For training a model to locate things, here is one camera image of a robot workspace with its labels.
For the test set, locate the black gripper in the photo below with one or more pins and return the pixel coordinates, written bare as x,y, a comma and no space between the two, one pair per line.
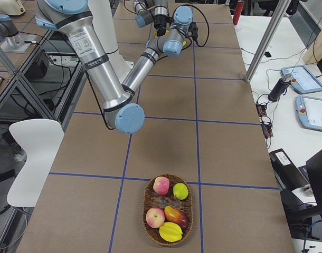
160,25

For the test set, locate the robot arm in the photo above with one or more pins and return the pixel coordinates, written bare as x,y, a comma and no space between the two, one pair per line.
89,28
152,12

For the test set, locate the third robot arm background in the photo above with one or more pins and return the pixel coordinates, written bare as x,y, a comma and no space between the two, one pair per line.
11,40

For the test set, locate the woven wicker basket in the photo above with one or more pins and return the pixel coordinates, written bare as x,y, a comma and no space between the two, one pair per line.
152,199

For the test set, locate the red bottle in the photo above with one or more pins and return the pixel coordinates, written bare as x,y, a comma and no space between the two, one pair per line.
238,11

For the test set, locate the black cylinder device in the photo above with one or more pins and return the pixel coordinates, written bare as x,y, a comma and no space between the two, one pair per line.
279,88

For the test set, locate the teach pendant far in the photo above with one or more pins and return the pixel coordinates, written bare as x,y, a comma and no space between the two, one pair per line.
305,82

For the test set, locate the teach pendant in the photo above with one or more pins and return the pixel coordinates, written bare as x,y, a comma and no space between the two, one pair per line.
305,82
309,112

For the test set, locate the red apple back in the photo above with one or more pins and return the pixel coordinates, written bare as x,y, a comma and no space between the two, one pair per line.
161,185

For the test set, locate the white chair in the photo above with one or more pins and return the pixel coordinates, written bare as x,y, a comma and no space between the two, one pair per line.
40,139

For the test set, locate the green pear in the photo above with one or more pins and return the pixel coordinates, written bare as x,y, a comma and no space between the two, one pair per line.
180,191

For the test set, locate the teach pendant near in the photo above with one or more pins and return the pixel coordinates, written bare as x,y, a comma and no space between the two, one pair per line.
309,112

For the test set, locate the dark red apple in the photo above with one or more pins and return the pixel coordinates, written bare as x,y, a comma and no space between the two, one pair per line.
176,216

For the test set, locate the red apple left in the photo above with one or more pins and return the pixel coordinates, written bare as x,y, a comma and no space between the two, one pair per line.
155,217

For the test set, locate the yellow starfruit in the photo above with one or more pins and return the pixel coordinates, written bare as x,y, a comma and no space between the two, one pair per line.
170,232

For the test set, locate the black monitor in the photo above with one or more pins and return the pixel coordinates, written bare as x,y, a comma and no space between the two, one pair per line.
314,171

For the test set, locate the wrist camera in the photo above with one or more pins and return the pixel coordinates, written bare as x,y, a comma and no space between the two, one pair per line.
193,30

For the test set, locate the aluminium frame post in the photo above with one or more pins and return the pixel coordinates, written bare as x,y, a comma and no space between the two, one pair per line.
267,37

